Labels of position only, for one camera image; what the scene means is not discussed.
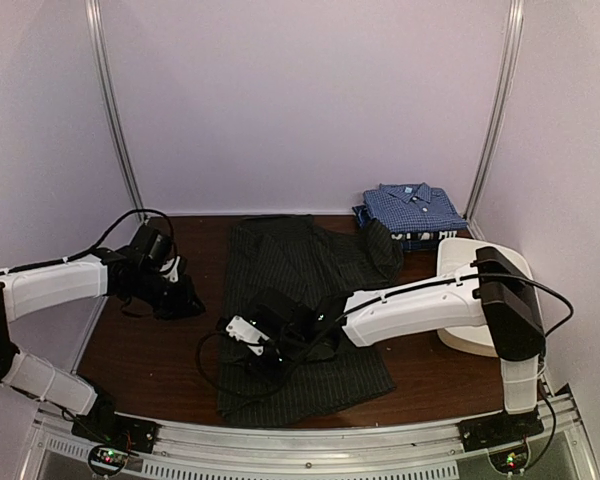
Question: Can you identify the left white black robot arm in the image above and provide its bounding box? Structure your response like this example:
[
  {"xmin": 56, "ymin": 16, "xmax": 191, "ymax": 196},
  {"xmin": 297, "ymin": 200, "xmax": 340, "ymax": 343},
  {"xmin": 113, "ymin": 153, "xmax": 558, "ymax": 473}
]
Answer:
[{"xmin": 0, "ymin": 225, "xmax": 205, "ymax": 444}]

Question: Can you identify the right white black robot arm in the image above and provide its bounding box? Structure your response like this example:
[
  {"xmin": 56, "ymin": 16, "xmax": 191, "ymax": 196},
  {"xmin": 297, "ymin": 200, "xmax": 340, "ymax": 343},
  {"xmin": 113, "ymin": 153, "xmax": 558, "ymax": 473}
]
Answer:
[{"xmin": 226, "ymin": 239, "xmax": 546, "ymax": 442}]

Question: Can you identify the blue checked folded shirt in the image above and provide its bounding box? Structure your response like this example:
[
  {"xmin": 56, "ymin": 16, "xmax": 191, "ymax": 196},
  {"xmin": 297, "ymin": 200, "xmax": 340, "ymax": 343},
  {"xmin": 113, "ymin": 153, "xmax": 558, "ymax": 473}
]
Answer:
[{"xmin": 363, "ymin": 182, "xmax": 467, "ymax": 233}]

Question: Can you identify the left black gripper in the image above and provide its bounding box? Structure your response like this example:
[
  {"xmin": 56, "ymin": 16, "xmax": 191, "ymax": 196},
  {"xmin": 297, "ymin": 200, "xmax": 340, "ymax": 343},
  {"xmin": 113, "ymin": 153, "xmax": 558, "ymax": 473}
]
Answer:
[{"xmin": 126, "ymin": 268, "xmax": 205, "ymax": 322}]

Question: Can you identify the dark blue printed folded shirt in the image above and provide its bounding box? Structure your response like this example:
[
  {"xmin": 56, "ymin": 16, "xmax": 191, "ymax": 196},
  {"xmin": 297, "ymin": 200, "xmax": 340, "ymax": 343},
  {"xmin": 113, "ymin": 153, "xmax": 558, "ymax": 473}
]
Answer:
[{"xmin": 352, "ymin": 205, "xmax": 467, "ymax": 252}]

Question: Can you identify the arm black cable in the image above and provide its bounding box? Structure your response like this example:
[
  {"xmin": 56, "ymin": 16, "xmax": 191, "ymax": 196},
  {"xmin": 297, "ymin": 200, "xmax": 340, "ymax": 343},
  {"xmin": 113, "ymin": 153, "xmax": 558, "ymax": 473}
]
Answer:
[
  {"xmin": 195, "ymin": 329, "xmax": 301, "ymax": 401},
  {"xmin": 64, "ymin": 208, "xmax": 177, "ymax": 264}
]

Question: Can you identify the circuit board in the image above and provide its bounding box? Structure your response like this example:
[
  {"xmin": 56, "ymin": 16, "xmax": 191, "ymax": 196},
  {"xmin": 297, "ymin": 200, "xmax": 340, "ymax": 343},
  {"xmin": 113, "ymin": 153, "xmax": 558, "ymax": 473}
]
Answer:
[
  {"xmin": 87, "ymin": 445, "xmax": 130, "ymax": 476},
  {"xmin": 489, "ymin": 447, "xmax": 531, "ymax": 475}
]

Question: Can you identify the white plastic bin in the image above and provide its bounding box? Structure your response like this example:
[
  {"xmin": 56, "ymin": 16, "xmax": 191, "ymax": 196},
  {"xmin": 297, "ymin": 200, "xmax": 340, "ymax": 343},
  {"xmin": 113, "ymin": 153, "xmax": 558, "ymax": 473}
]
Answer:
[{"xmin": 435, "ymin": 237, "xmax": 535, "ymax": 359}]

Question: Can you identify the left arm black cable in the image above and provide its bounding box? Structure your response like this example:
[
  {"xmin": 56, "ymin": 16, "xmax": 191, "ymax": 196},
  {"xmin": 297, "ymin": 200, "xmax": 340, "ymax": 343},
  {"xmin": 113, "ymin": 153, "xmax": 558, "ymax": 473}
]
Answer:
[{"xmin": 64, "ymin": 208, "xmax": 177, "ymax": 264}]

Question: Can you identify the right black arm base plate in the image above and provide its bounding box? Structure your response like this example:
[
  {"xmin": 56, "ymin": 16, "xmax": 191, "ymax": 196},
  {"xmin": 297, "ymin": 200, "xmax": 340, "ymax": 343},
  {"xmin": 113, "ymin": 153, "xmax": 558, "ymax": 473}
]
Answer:
[{"xmin": 458, "ymin": 409, "xmax": 544, "ymax": 452}]

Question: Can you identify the right circuit board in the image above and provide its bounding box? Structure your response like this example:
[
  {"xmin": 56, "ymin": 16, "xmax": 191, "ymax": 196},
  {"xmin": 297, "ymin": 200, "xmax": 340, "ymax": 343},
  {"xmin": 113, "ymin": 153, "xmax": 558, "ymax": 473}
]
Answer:
[{"xmin": 489, "ymin": 447, "xmax": 531, "ymax": 475}]

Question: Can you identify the aluminium frame post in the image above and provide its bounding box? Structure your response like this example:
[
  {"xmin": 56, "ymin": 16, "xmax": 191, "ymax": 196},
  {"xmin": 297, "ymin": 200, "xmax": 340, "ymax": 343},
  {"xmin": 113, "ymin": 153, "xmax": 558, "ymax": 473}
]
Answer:
[
  {"xmin": 464, "ymin": 0, "xmax": 525, "ymax": 231},
  {"xmin": 84, "ymin": 0, "xmax": 144, "ymax": 209}
]

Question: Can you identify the right aluminium frame post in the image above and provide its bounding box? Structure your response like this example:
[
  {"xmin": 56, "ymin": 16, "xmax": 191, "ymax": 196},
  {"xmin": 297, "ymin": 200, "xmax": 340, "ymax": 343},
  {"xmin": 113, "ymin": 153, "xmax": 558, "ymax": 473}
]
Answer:
[{"xmin": 464, "ymin": 0, "xmax": 525, "ymax": 231}]

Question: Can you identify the left aluminium frame post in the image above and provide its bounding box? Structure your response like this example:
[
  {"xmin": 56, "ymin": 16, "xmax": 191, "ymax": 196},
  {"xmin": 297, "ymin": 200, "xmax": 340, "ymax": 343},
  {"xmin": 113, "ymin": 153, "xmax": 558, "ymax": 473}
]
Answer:
[{"xmin": 84, "ymin": 0, "xmax": 144, "ymax": 209}]

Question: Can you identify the front aluminium rail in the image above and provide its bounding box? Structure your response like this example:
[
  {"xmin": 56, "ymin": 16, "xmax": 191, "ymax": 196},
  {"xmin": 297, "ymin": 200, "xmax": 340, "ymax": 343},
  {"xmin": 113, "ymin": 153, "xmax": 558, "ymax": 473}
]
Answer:
[{"xmin": 16, "ymin": 394, "xmax": 600, "ymax": 479}]

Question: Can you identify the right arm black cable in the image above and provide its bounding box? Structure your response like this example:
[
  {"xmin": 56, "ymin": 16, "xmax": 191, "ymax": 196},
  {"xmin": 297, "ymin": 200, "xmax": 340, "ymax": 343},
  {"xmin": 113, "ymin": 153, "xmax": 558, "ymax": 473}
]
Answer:
[{"xmin": 195, "ymin": 329, "xmax": 301, "ymax": 401}]

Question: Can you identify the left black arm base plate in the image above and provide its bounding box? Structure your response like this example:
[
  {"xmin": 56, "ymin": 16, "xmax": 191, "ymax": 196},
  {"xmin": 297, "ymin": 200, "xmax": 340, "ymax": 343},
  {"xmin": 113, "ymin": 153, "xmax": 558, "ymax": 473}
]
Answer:
[{"xmin": 71, "ymin": 413, "xmax": 158, "ymax": 454}]

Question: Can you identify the left circuit board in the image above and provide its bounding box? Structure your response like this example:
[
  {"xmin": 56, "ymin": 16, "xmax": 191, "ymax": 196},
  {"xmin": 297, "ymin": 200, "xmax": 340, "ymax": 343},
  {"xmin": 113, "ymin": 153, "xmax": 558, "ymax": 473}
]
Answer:
[{"xmin": 87, "ymin": 445, "xmax": 130, "ymax": 476}]

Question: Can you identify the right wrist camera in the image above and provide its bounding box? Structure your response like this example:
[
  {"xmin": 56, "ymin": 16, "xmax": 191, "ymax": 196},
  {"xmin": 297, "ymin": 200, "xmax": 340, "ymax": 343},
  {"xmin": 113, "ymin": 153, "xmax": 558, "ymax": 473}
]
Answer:
[{"xmin": 224, "ymin": 315, "xmax": 274, "ymax": 356}]

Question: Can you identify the dark striped long sleeve shirt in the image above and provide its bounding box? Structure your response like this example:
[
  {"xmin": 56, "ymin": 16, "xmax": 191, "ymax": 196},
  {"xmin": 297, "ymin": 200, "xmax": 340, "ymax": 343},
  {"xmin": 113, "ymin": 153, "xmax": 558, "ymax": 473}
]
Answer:
[{"xmin": 218, "ymin": 216, "xmax": 404, "ymax": 428}]

